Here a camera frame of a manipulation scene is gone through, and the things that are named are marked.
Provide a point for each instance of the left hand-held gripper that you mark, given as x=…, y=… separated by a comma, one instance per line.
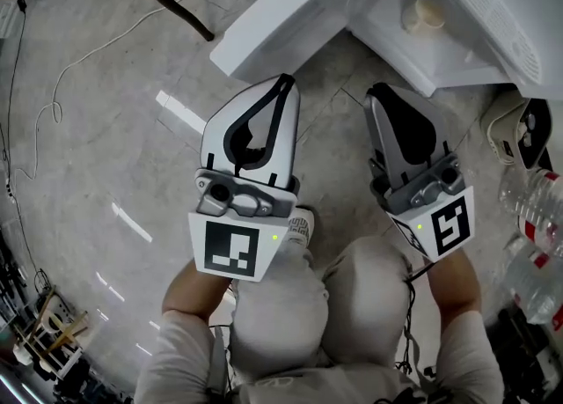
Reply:
x=228, y=244

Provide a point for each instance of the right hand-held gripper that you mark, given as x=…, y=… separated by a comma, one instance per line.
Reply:
x=453, y=226

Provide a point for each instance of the person's left forearm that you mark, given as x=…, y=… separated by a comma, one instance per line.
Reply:
x=193, y=292

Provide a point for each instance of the person's right forearm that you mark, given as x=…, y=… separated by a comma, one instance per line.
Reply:
x=453, y=288

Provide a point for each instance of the beige trash bin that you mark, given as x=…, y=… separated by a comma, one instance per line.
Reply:
x=497, y=129

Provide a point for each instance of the beige paper cup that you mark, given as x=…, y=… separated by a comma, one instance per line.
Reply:
x=430, y=10

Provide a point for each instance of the white drip tray grille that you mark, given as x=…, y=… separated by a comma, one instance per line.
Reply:
x=519, y=48

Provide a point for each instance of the person's beige trousers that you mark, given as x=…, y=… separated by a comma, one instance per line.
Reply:
x=281, y=305

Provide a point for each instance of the person's white shirt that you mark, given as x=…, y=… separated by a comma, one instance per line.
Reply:
x=176, y=358

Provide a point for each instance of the black office chair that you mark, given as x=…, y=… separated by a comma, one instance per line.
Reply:
x=528, y=371

